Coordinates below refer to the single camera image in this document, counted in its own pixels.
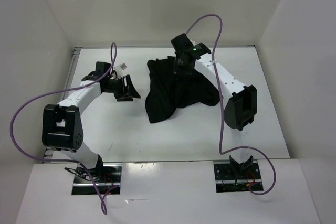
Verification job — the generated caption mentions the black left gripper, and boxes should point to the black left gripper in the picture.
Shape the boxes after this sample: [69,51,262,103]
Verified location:
[104,74,141,102]

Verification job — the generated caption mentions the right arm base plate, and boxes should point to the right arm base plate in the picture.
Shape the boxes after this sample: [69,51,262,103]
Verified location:
[213,161,264,193]

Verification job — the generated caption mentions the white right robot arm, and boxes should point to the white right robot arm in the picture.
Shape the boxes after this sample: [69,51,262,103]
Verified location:
[171,41,257,155]

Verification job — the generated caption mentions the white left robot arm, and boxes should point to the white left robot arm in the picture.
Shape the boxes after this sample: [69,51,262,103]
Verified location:
[42,72,141,182]

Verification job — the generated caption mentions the black skirt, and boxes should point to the black skirt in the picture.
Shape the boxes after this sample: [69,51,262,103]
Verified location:
[145,56,219,124]

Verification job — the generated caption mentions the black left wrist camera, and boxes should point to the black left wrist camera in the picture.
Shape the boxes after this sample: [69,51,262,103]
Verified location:
[95,61,112,77]

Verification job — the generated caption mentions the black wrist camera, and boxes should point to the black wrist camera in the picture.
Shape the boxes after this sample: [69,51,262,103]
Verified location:
[95,61,112,77]
[171,33,193,54]

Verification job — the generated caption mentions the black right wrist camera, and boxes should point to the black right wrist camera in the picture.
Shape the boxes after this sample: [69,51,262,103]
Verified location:
[171,33,193,54]

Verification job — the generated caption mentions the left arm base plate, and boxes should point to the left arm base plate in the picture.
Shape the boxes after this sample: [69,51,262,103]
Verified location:
[65,163,122,196]

